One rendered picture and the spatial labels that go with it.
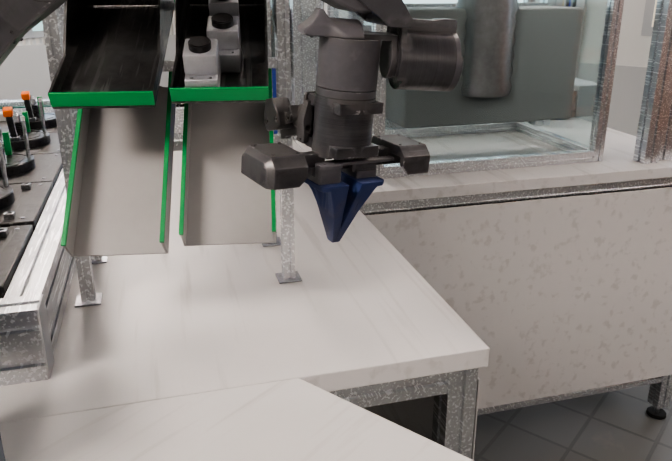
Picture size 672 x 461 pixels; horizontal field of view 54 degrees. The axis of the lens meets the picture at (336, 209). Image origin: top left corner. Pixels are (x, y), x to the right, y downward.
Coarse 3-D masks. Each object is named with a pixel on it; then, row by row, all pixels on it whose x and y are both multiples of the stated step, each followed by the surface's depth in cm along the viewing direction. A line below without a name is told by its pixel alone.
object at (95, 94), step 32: (96, 0) 104; (128, 0) 104; (160, 0) 92; (64, 32) 90; (96, 32) 98; (128, 32) 99; (160, 32) 91; (64, 64) 89; (96, 64) 92; (128, 64) 92; (160, 64) 91; (64, 96) 83; (96, 96) 84; (128, 96) 84
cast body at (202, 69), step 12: (204, 36) 87; (192, 48) 85; (204, 48) 86; (216, 48) 87; (192, 60) 86; (204, 60) 86; (216, 60) 86; (192, 72) 87; (204, 72) 87; (216, 72) 87; (192, 84) 87; (204, 84) 87; (216, 84) 87
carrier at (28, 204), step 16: (0, 144) 117; (0, 160) 117; (0, 192) 117; (16, 192) 123; (32, 192) 123; (48, 192) 124; (0, 208) 113; (16, 208) 114; (32, 208) 114; (0, 224) 107; (16, 224) 107; (32, 224) 108
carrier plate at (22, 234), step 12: (12, 228) 105; (24, 228) 105; (0, 240) 100; (12, 240) 100; (24, 240) 100; (0, 252) 95; (12, 252) 95; (0, 264) 91; (12, 264) 91; (0, 276) 88; (12, 276) 90; (0, 288) 85
